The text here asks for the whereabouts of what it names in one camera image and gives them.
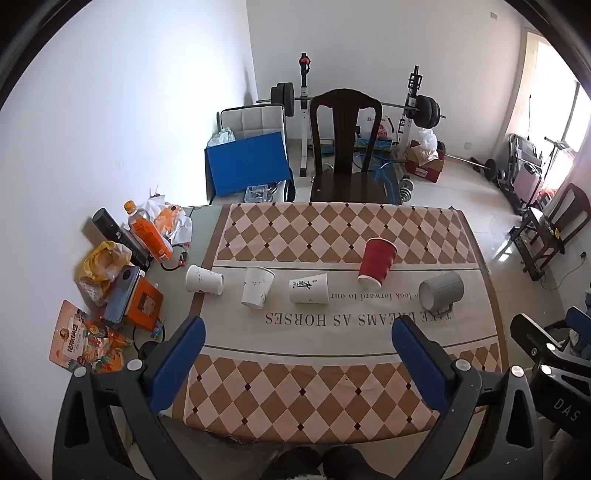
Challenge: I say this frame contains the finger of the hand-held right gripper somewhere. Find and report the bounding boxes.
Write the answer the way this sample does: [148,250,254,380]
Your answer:
[509,313,573,370]
[564,306,591,360]

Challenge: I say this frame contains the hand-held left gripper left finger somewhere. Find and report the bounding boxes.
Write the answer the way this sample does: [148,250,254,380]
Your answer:
[53,315,206,480]

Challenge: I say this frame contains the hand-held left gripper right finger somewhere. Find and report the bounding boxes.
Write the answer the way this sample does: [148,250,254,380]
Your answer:
[392,315,544,480]

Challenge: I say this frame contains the plain white paper cup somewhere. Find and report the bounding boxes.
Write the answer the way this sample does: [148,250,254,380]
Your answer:
[185,264,225,295]

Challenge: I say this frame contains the white paper cup small marks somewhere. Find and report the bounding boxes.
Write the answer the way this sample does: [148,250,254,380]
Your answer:
[241,266,276,309]

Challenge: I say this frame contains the red paper cup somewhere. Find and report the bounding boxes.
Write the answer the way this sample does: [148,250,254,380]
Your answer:
[358,237,398,290]

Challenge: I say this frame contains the white paper cup black print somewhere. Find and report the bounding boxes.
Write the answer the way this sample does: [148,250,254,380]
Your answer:
[289,272,329,305]

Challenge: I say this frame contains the orange box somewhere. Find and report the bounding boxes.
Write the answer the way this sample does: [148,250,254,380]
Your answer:
[124,277,164,329]

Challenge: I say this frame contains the grey ribbed mug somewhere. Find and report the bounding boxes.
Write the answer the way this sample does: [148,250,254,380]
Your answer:
[418,271,465,315]

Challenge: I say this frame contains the grey flat device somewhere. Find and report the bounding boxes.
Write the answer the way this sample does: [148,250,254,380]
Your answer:
[102,266,139,324]

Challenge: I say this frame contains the checked brown tablecloth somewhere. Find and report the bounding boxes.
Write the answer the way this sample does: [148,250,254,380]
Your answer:
[184,202,504,439]

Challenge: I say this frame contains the orange snack packet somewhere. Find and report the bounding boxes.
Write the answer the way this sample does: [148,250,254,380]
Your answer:
[49,300,132,374]

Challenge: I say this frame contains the brown wooden chair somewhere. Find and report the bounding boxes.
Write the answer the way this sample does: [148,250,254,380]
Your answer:
[522,183,591,282]

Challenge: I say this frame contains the yellow plastic bag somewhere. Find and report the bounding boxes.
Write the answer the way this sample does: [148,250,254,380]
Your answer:
[78,241,133,305]

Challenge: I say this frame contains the orange drink bottle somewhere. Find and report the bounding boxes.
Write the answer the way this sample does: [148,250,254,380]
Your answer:
[123,200,173,261]

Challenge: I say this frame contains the crumpled white orange bag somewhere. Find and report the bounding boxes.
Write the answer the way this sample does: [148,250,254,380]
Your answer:
[141,194,194,245]

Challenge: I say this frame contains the person's legs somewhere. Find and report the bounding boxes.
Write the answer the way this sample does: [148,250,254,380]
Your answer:
[265,445,372,480]

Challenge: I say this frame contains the black cylinder bottle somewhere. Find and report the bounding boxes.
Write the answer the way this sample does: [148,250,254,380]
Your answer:
[92,208,152,272]

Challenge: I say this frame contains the folded exercise machine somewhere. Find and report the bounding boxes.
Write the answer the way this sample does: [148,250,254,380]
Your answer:
[501,134,546,213]

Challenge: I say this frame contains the short barbell bar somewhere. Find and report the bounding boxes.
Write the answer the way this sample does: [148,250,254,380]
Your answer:
[445,156,506,181]

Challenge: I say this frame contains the red cardboard box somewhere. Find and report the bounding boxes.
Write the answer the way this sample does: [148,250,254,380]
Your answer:
[405,141,446,183]

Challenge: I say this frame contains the blue board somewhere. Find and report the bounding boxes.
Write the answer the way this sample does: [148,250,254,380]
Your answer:
[205,132,291,198]

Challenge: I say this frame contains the white plastic bag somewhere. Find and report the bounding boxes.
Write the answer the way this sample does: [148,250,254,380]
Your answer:
[417,128,438,160]

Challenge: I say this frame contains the window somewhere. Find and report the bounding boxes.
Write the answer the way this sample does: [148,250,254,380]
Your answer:
[526,28,591,153]

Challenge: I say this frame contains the dark wooden chair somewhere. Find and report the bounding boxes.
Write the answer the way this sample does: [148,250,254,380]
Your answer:
[308,89,402,205]

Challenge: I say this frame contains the white padded chair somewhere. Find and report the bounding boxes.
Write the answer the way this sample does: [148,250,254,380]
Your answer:
[217,104,296,204]

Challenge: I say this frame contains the white squat rack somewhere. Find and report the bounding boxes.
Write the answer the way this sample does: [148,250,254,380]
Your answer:
[295,52,423,178]

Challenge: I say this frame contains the barbell with black plates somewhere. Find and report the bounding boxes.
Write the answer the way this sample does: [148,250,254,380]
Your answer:
[257,82,448,129]

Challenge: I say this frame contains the black cable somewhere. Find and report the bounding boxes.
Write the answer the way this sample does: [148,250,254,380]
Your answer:
[159,244,190,271]

